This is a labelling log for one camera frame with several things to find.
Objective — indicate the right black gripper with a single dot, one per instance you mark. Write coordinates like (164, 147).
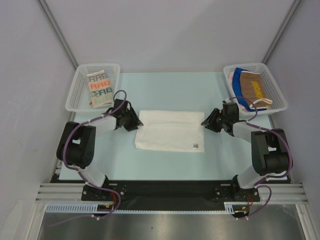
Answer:
(216, 120)

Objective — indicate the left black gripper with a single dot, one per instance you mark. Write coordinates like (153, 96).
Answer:
(135, 121)

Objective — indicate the white towel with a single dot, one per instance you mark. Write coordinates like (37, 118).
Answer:
(171, 131)

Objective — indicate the rabbit print towel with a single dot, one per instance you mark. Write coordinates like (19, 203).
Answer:
(100, 89)

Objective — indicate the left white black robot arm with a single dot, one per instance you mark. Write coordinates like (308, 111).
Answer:
(76, 147)

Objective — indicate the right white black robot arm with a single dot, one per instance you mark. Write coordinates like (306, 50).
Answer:
(270, 152)

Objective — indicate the pink towel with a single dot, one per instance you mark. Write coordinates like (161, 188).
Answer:
(231, 74)

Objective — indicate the brown towel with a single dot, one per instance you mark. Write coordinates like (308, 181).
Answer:
(253, 91)

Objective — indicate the left white plastic basket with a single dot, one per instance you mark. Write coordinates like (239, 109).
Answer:
(78, 99)

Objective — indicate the white plastic basket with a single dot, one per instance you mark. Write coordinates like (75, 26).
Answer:
(78, 99)
(272, 89)

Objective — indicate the blue towel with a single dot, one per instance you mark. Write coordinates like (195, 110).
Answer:
(236, 86)

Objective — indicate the right white plastic basket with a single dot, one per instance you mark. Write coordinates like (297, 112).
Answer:
(272, 89)

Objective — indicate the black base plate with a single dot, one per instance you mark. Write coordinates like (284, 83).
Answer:
(176, 195)

